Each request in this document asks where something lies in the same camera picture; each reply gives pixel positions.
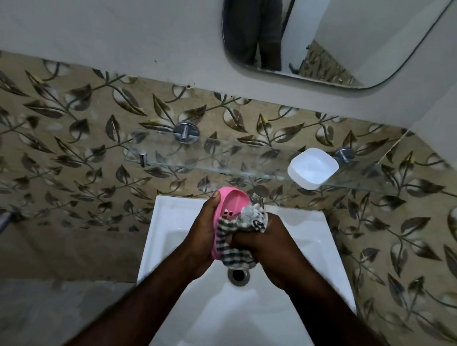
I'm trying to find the chrome faucet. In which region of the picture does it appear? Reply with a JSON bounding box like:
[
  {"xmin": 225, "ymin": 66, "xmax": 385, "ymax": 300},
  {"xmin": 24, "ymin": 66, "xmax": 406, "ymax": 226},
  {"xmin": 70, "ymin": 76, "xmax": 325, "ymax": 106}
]
[{"xmin": 249, "ymin": 193, "xmax": 267, "ymax": 211}]

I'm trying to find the rounded wall mirror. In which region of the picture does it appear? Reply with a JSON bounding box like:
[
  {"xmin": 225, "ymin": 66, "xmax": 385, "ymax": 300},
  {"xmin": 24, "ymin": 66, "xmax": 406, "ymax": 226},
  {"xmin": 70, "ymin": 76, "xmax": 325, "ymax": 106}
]
[{"xmin": 216, "ymin": 0, "xmax": 455, "ymax": 99}]

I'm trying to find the metal sink drain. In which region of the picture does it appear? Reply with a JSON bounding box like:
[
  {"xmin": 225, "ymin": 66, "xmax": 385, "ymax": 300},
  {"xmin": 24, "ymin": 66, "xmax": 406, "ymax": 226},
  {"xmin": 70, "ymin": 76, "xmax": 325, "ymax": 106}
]
[{"xmin": 226, "ymin": 266, "xmax": 251, "ymax": 288}]

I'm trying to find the person's right forearm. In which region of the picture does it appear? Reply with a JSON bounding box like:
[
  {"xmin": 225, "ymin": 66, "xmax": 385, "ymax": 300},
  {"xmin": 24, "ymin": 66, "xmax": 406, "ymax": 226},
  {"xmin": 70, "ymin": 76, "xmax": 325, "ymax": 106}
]
[{"xmin": 279, "ymin": 270, "xmax": 441, "ymax": 346}]

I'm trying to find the person's left hand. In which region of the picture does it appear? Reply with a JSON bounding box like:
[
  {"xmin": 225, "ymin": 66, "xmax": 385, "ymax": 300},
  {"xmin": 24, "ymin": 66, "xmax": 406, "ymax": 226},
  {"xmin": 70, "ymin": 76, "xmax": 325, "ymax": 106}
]
[{"xmin": 176, "ymin": 187, "xmax": 223, "ymax": 282}]

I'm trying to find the person's left forearm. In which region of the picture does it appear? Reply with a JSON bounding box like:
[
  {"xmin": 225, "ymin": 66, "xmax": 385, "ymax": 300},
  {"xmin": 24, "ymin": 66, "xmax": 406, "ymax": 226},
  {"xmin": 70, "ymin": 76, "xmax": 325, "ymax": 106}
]
[{"xmin": 57, "ymin": 243, "xmax": 204, "ymax": 346}]

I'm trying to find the checkered cleaning cloth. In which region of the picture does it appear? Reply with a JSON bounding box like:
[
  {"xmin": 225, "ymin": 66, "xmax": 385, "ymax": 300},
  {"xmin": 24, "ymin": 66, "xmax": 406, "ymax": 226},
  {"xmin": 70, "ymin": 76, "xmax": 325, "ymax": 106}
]
[{"xmin": 212, "ymin": 200, "xmax": 271, "ymax": 274}]

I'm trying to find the glass shelf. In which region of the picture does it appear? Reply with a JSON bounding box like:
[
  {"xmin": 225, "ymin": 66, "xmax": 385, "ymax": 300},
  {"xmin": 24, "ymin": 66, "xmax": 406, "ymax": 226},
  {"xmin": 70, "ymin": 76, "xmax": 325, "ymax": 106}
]
[{"xmin": 122, "ymin": 127, "xmax": 402, "ymax": 196}]

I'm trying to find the white sink basin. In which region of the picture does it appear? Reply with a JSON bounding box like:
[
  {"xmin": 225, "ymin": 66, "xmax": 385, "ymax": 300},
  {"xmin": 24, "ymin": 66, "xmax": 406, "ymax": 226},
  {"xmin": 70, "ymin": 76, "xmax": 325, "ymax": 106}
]
[{"xmin": 129, "ymin": 191, "xmax": 367, "ymax": 346}]

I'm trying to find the person's right hand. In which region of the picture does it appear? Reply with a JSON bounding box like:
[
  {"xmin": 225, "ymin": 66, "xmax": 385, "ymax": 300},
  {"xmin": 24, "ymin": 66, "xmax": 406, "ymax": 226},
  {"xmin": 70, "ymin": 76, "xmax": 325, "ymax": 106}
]
[{"xmin": 225, "ymin": 208, "xmax": 322, "ymax": 297}]

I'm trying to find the white soap dish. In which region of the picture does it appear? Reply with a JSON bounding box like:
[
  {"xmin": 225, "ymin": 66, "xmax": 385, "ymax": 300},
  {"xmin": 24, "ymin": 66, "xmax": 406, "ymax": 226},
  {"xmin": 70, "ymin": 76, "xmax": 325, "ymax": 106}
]
[{"xmin": 285, "ymin": 145, "xmax": 341, "ymax": 194}]

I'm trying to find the pink soap dish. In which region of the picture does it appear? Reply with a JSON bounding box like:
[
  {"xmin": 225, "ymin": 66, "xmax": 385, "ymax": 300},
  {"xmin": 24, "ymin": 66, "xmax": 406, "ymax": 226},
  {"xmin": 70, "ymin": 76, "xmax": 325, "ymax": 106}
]
[{"xmin": 207, "ymin": 185, "xmax": 253, "ymax": 264}]

